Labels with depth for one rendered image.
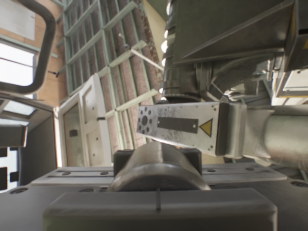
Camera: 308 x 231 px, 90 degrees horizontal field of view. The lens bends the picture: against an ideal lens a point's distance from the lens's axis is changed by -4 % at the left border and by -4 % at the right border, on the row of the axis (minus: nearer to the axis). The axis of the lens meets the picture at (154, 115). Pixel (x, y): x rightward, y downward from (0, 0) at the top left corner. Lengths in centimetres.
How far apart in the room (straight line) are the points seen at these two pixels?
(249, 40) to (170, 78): 21
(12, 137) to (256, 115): 34
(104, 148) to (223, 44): 172
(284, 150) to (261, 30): 17
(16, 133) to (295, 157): 38
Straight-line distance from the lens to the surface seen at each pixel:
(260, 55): 35
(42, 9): 81
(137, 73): 341
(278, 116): 29
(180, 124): 29
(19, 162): 521
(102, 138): 191
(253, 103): 557
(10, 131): 28
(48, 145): 362
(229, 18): 37
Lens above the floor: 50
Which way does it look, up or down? 55 degrees up
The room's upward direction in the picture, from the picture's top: 99 degrees clockwise
